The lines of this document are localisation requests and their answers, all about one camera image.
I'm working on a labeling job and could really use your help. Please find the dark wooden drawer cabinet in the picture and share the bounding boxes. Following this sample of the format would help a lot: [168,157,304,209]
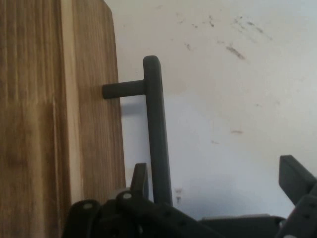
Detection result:
[0,0,72,238]

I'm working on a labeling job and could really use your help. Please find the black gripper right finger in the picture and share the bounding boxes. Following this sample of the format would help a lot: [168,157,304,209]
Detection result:
[277,155,317,238]

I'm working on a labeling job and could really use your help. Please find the wooden drawer with black handle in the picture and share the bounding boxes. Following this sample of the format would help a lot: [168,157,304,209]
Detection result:
[61,0,173,207]

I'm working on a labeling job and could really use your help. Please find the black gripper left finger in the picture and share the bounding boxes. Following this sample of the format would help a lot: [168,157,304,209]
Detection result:
[63,163,216,238]

